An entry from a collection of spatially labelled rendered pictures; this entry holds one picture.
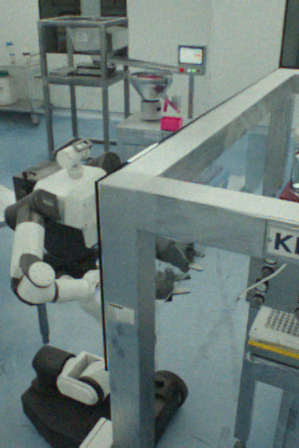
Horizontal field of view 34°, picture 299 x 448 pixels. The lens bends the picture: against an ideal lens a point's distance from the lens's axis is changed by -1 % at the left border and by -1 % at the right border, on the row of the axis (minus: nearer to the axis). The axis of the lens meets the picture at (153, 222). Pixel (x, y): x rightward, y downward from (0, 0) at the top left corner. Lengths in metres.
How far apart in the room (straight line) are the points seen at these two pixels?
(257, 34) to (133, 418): 5.99
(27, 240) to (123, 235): 0.86
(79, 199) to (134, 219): 1.03
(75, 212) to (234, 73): 5.20
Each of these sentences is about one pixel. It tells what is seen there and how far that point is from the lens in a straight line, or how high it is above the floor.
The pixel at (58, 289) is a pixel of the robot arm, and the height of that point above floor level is 1.07.
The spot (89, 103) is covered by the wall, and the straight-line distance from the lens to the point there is 7.45.
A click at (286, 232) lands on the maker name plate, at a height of 1.63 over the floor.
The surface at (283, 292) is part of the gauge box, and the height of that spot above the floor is 1.11.
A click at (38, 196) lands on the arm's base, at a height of 1.26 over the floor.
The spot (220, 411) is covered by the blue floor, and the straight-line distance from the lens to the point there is 2.59.
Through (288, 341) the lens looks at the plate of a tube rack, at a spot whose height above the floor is 0.90.
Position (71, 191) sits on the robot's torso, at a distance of 1.69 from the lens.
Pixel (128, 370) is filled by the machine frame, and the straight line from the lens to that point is 0.84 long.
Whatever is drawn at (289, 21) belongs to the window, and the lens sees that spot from 6.56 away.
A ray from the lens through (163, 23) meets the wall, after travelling 6.86.
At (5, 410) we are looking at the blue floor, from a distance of 2.66.
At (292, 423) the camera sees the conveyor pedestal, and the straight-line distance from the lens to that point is 1.85.
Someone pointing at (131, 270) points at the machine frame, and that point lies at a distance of 0.72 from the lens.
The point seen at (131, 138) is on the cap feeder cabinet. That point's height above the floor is 0.67.
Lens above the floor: 1.90
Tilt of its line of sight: 27 degrees down
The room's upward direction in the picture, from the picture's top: straight up
